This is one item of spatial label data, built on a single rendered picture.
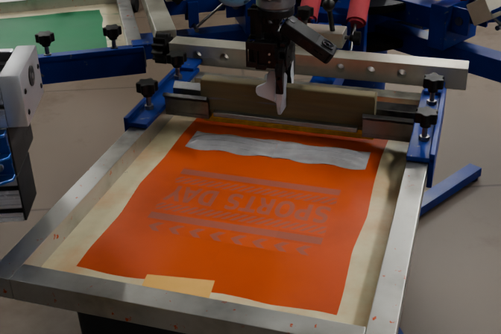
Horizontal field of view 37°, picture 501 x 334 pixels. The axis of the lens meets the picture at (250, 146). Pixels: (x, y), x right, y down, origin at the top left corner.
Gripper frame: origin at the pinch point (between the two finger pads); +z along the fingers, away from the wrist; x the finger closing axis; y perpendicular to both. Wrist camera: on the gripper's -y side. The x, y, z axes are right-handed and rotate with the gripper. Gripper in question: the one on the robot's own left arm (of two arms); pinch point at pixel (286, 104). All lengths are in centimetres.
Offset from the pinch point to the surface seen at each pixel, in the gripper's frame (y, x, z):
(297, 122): -2.9, 2.7, 2.6
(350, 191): -16.7, 19.3, 6.4
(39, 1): 93, -60, 4
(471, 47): -34, -64, 9
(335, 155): -11.9, 8.2, 5.8
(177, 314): -1, 61, 4
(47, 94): 184, -188, 102
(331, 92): -9.3, 1.2, -4.0
